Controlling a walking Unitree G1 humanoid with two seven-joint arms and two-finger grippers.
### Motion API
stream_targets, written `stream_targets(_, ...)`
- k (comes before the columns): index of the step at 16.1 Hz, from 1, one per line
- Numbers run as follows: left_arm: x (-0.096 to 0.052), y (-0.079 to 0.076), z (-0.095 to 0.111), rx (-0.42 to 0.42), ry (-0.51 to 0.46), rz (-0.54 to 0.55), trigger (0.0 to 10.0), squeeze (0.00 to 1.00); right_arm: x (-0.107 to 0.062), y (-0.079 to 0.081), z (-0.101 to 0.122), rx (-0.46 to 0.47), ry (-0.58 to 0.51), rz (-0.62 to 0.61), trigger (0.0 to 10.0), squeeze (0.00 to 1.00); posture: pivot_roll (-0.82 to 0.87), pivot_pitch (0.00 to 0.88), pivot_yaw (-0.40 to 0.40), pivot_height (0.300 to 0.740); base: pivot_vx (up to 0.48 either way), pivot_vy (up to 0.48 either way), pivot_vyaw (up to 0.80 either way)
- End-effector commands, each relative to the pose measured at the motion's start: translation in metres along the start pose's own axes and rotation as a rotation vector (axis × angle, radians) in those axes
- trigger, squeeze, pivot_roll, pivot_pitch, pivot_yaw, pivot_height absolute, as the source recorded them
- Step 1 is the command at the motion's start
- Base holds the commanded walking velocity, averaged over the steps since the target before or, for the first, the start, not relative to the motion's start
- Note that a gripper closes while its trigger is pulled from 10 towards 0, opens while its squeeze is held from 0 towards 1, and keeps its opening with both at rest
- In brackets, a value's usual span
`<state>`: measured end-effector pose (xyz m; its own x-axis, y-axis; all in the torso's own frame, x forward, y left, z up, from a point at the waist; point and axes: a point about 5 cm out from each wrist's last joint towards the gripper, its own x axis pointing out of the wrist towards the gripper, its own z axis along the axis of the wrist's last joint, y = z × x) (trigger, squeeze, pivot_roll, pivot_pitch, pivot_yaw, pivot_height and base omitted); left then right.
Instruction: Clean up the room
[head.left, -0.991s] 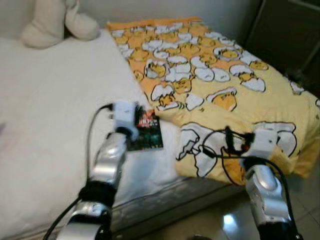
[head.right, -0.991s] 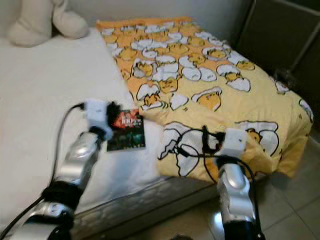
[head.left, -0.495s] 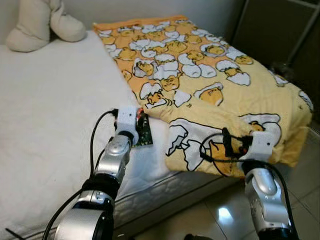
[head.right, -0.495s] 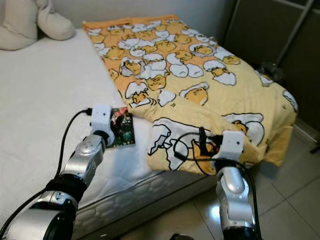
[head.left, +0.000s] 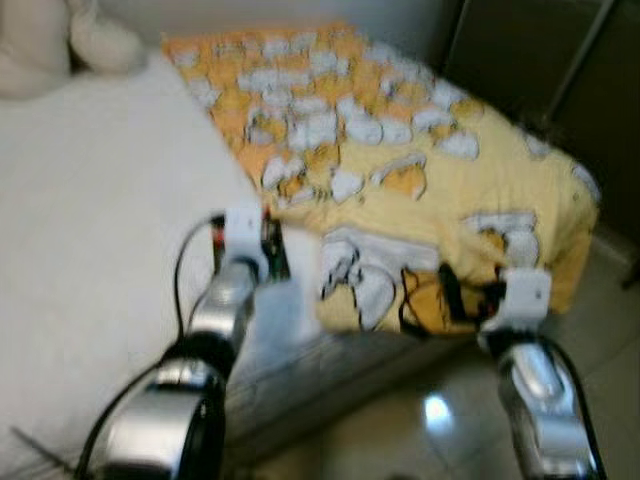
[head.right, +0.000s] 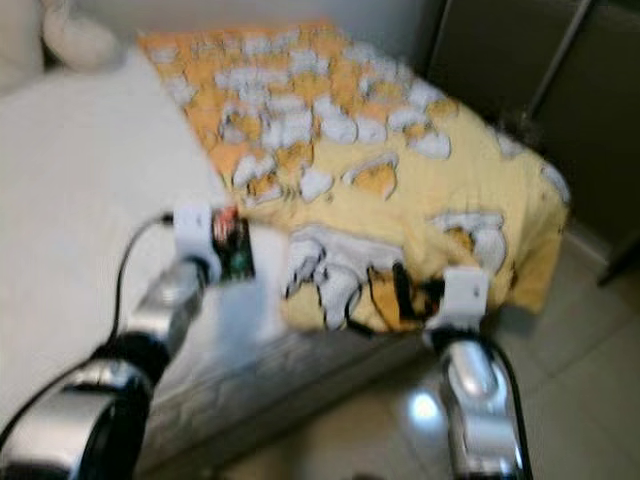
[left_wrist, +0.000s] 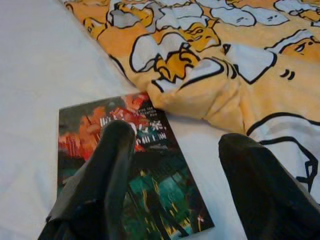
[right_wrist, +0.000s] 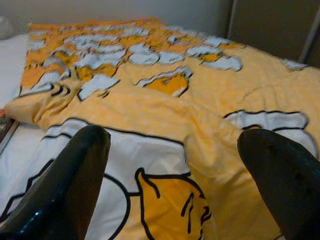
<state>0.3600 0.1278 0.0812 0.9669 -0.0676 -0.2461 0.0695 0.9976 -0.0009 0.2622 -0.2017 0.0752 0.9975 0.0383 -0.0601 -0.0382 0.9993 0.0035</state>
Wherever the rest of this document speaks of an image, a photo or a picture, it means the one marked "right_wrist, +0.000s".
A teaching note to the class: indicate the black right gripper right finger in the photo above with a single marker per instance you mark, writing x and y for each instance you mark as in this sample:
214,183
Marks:
282,180

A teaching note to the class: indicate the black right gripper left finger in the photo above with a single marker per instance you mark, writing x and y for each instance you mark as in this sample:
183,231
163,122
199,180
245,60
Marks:
67,185

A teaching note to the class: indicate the yellow cartoon print blanket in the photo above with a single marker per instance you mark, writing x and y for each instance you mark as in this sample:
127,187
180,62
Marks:
190,110

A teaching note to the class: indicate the dark green book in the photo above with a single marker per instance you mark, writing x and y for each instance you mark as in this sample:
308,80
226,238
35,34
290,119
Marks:
6,135

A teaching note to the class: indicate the white quilted mattress pad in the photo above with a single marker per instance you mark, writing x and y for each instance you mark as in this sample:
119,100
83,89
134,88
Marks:
11,70

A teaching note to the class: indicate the dark grey wardrobe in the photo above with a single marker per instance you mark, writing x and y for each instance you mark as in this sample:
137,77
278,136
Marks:
267,27

